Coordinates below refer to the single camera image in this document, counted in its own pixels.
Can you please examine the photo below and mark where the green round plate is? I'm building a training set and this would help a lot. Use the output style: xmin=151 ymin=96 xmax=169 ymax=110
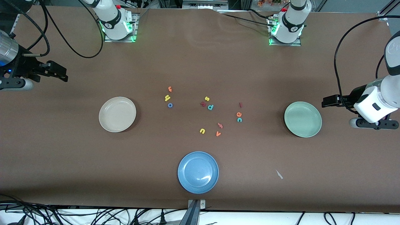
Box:
xmin=284 ymin=101 xmax=323 ymax=138

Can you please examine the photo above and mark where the beige round plate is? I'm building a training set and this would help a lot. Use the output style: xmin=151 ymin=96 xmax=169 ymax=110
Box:
xmin=98 ymin=97 xmax=137 ymax=133

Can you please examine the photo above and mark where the aluminium corner extrusion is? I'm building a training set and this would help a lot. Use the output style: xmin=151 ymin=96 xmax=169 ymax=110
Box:
xmin=377 ymin=0 xmax=400 ymax=22

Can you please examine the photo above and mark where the brown paper table cover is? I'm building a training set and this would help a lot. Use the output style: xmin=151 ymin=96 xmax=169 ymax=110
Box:
xmin=0 ymin=6 xmax=400 ymax=213

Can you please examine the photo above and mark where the blue round plate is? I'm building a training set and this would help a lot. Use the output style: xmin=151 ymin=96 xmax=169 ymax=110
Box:
xmin=177 ymin=151 xmax=219 ymax=194

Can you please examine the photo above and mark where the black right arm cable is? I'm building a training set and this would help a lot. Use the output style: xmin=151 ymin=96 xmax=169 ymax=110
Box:
xmin=6 ymin=0 xmax=104 ymax=59

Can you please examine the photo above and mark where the aluminium frame rail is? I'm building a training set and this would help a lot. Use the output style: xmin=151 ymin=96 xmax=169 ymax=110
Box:
xmin=10 ymin=14 xmax=20 ymax=35

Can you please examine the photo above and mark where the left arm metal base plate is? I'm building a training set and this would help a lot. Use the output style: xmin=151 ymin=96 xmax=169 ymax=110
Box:
xmin=267 ymin=16 xmax=302 ymax=47

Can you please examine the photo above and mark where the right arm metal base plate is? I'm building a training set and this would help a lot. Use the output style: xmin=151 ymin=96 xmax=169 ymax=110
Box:
xmin=104 ymin=13 xmax=138 ymax=43

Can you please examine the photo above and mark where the looped black floor cable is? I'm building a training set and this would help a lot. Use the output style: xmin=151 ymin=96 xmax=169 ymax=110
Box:
xmin=323 ymin=212 xmax=356 ymax=225

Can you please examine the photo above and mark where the short black table cable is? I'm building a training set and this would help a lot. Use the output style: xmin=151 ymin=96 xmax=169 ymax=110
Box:
xmin=248 ymin=9 xmax=275 ymax=20

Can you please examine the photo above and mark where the long black table cable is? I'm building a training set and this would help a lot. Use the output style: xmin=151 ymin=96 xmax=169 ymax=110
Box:
xmin=219 ymin=12 xmax=273 ymax=25

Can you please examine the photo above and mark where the black cable tangle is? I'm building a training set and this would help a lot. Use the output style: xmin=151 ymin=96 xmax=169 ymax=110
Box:
xmin=0 ymin=194 xmax=188 ymax=225

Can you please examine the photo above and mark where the grey metal frame piece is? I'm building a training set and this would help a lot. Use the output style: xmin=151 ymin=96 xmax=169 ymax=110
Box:
xmin=183 ymin=0 xmax=228 ymax=10

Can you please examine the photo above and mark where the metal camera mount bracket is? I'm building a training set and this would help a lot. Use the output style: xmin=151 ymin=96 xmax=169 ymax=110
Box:
xmin=187 ymin=199 xmax=206 ymax=209

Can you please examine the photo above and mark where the dark camera mount pole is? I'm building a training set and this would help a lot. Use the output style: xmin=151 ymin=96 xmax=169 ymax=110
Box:
xmin=179 ymin=200 xmax=200 ymax=225

